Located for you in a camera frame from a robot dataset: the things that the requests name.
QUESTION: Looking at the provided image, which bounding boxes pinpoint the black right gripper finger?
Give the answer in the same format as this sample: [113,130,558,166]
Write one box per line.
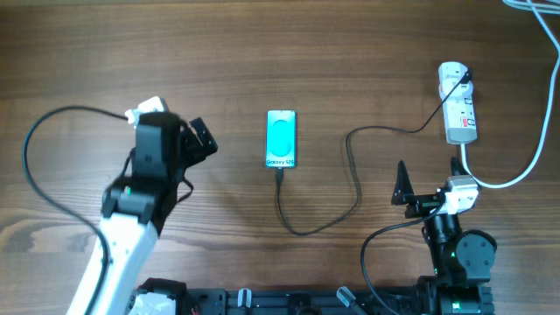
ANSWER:
[450,157,467,176]
[391,160,414,206]

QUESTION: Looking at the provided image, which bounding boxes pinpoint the black USB charging cable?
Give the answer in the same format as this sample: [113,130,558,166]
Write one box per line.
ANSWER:
[275,67,474,237]

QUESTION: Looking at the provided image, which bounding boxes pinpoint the blue smartphone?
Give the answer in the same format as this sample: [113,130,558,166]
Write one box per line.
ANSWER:
[265,110,297,168]

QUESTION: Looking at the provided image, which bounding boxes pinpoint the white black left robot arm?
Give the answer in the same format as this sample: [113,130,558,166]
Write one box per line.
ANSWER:
[68,112,218,314]

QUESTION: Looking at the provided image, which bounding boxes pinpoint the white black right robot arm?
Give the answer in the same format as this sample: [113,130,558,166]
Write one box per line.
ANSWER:
[391,157,497,315]

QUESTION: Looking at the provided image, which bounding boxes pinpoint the white USB charger plug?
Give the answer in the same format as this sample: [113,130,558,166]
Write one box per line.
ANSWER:
[438,77,473,102]

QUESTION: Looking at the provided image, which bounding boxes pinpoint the white power strip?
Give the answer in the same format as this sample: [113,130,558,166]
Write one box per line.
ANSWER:
[438,61,478,145]

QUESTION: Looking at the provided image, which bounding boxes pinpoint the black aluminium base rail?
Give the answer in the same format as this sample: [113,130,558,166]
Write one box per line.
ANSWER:
[130,279,495,315]

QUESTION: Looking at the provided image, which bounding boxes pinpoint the white power strip cord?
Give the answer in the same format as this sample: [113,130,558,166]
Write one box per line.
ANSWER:
[459,0,560,190]

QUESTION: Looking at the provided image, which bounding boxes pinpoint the white cables at corner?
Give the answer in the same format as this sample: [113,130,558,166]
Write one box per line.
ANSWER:
[501,0,560,16]

